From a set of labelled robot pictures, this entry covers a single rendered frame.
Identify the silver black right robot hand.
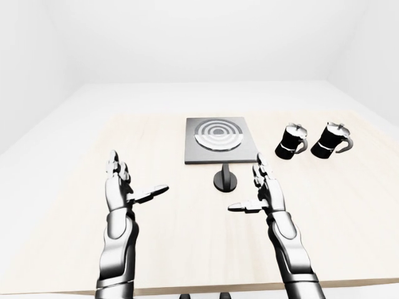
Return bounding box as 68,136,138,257
228,152,287,215

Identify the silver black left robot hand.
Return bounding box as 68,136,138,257
104,149,170,213

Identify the round black stove knob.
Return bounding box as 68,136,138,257
213,164,240,192

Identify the flat dark stove plate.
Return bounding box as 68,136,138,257
183,116,257,166

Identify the black moka pot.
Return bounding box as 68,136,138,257
310,121,355,159
274,122,309,161

